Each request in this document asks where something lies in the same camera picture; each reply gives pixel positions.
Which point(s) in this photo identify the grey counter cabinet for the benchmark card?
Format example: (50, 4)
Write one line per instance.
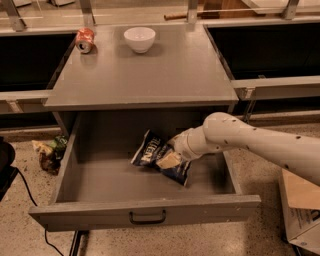
(181, 69)

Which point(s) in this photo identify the crushed orange soda can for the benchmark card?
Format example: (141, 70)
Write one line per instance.
(85, 40)

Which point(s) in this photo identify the right grey side rail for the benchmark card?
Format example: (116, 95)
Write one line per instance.
(277, 88)

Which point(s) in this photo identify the blue chip bag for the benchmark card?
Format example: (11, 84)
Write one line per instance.
(154, 148)

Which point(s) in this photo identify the grey side rail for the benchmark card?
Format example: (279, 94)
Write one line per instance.
(277, 88)
(20, 102)

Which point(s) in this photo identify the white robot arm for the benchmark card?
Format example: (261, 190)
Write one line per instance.
(221, 131)

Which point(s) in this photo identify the grey open drawer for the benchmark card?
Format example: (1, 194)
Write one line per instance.
(98, 186)

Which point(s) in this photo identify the cardboard box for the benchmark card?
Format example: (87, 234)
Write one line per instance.
(301, 210)

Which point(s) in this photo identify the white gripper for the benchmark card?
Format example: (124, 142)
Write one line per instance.
(180, 142)

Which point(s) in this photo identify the black drawer handle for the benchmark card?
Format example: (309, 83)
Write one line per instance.
(147, 219)

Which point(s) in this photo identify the black device at left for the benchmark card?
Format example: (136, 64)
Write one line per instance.
(7, 171)

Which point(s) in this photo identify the crumpled snack bags on floor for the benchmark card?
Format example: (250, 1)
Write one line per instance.
(50, 155)

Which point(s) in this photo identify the white ceramic bowl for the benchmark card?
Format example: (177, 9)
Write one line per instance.
(139, 39)

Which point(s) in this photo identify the left grey side rail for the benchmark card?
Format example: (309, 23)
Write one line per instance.
(20, 102)

